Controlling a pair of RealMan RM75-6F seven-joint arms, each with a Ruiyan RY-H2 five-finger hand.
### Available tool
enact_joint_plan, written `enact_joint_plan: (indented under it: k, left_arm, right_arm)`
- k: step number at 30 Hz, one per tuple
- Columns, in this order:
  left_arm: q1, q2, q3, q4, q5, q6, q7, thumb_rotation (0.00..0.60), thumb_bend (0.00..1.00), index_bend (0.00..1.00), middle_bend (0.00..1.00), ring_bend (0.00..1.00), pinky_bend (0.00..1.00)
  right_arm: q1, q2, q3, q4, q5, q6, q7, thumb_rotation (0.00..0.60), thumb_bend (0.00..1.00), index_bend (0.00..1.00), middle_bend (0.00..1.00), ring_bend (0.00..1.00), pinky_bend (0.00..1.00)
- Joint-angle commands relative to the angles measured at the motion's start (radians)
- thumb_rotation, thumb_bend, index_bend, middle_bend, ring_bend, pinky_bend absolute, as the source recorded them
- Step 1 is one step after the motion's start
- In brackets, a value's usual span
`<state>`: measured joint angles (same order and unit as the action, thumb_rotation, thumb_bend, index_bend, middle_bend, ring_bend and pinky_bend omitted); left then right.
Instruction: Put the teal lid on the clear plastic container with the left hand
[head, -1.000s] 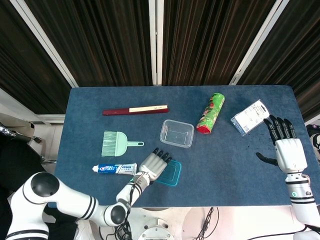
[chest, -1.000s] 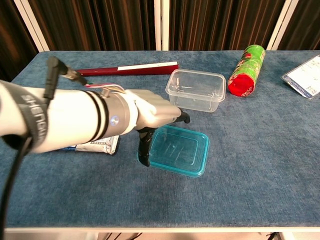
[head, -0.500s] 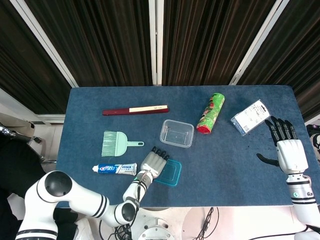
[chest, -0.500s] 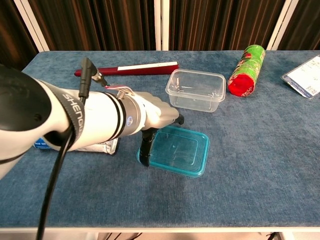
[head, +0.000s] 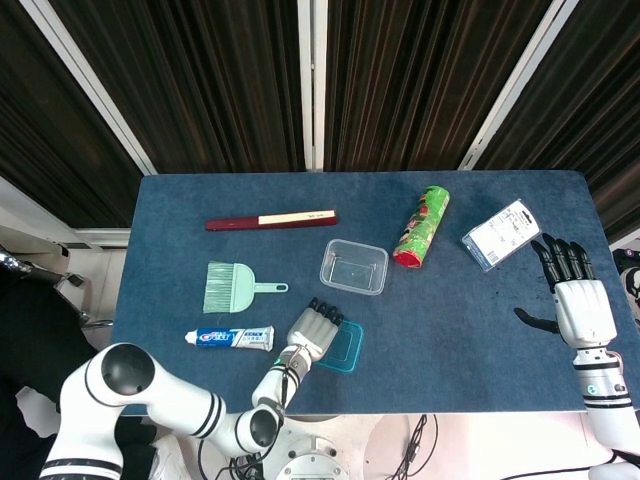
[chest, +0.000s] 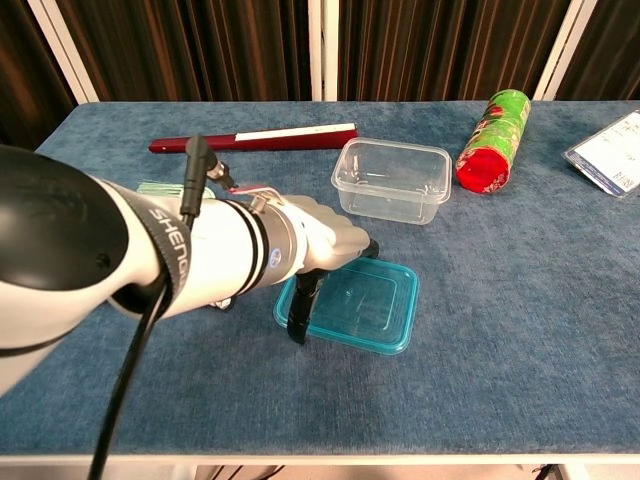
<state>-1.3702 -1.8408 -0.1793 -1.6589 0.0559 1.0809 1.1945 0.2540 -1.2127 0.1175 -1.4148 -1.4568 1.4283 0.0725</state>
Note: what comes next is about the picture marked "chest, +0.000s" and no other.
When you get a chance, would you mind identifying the dark red folded fan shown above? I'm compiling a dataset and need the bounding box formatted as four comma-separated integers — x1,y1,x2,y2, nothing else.
148,122,360,155

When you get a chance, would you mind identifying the dark brown curtain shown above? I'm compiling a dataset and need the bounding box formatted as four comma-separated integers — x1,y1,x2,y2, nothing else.
54,0,312,104
556,0,640,103
0,0,79,151
337,0,571,103

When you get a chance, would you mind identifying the white upright frame post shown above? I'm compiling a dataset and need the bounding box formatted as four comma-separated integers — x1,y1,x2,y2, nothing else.
307,0,341,103

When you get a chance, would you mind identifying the pale green hand brush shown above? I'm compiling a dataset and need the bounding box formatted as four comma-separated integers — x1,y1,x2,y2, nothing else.
137,181,216,199

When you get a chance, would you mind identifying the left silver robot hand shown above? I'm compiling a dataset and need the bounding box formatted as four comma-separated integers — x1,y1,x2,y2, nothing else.
277,194,382,346

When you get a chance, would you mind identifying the white slanted frame post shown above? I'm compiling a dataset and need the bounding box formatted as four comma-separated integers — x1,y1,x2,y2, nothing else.
27,0,99,104
532,0,585,102

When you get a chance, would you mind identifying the blue velvet table cloth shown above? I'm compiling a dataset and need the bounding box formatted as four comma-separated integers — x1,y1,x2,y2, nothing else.
0,101,640,456

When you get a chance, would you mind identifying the green and red snack canister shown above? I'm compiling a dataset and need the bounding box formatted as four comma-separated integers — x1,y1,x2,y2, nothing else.
454,88,532,195

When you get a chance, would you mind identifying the clear blue plastic box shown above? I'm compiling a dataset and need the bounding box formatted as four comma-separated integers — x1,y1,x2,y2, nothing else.
272,257,420,356

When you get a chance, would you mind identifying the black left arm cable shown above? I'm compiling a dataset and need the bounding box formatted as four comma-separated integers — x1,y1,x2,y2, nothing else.
88,133,236,480

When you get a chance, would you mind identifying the clear blister pack card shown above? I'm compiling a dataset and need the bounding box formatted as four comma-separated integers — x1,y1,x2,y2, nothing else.
561,109,640,201

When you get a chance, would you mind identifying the clear plastic container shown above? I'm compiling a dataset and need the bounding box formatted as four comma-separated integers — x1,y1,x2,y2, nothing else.
331,137,454,226

